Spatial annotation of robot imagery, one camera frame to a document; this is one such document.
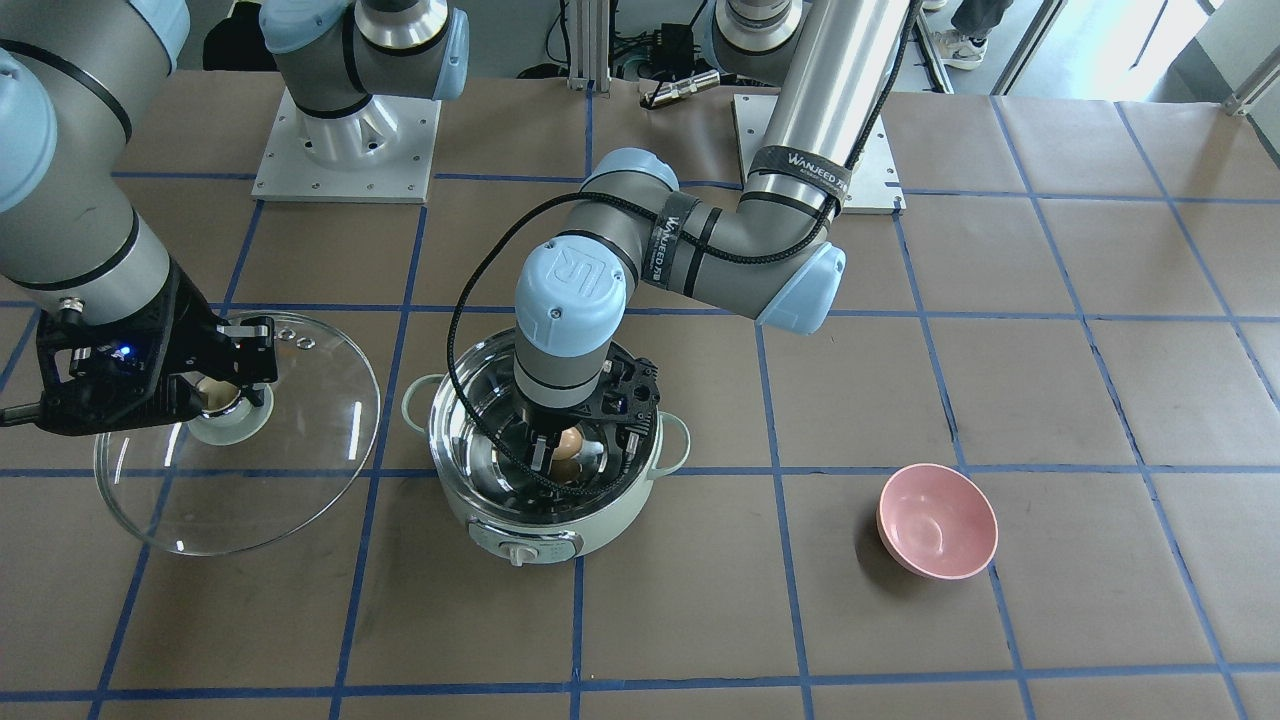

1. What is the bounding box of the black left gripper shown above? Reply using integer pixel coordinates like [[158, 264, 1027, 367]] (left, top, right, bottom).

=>
[[520, 342, 660, 475]]

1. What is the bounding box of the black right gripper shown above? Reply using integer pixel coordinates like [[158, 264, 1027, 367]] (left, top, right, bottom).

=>
[[36, 266, 278, 436]]

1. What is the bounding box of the brown egg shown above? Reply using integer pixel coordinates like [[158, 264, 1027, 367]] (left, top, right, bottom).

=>
[[552, 427, 585, 462]]

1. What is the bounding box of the pale green cooking pot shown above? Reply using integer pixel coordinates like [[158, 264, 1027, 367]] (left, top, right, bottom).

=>
[[401, 329, 691, 566]]

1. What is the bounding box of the glass pot lid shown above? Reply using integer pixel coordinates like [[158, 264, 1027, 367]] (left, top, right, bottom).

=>
[[93, 313, 381, 557]]

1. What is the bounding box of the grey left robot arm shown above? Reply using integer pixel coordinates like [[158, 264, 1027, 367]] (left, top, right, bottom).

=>
[[499, 1, 919, 474]]

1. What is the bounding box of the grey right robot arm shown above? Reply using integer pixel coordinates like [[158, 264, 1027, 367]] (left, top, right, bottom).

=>
[[1, 1, 470, 445]]

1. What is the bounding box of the pink bowl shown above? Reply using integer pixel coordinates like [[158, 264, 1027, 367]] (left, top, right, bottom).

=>
[[876, 462, 998, 582]]

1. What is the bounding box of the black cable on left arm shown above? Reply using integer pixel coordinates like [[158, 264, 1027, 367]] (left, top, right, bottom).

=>
[[445, 0, 922, 501]]

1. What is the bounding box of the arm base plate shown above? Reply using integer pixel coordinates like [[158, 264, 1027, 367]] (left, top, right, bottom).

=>
[[732, 92, 905, 215], [251, 92, 442, 205]]

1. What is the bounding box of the aluminium frame post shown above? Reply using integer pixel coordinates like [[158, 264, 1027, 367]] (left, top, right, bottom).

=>
[[566, 0, 613, 95]]

